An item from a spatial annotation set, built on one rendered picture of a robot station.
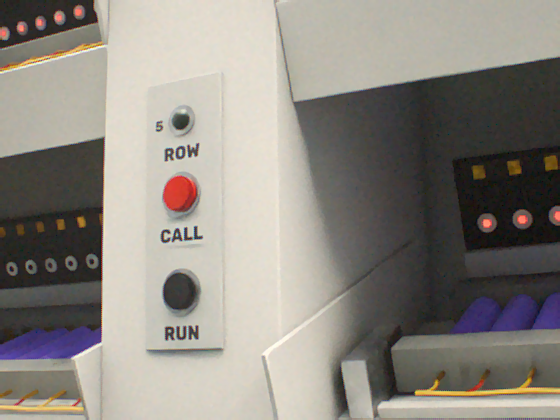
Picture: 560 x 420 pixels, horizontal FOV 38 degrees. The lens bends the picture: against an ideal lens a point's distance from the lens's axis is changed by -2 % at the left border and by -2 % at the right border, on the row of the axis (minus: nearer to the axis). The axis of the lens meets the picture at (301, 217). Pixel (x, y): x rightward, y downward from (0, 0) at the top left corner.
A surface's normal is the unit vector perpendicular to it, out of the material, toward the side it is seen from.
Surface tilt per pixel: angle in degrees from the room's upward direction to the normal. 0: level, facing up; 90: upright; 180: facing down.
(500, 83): 90
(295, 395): 90
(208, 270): 90
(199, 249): 90
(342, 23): 110
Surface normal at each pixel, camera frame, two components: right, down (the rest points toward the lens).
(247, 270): -0.45, -0.14
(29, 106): -0.41, 0.21
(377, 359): 0.89, -0.10
